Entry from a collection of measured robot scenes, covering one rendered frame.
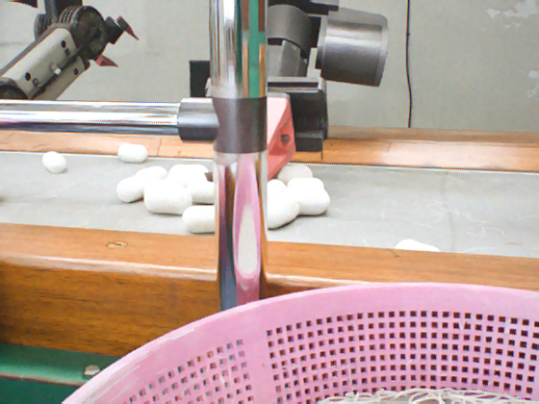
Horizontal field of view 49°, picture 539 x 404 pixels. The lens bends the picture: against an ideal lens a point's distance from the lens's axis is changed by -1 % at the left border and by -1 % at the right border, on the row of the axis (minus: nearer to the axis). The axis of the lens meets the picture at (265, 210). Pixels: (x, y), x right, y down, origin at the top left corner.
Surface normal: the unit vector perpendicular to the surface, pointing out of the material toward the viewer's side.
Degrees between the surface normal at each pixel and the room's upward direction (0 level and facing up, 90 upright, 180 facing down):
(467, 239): 0
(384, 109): 90
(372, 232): 0
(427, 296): 75
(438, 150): 45
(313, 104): 128
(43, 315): 90
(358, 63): 102
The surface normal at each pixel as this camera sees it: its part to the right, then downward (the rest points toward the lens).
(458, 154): -0.14, -0.48
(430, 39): -0.22, 0.29
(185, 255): 0.00, -0.96
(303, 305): 0.33, 0.01
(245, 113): 0.27, 0.28
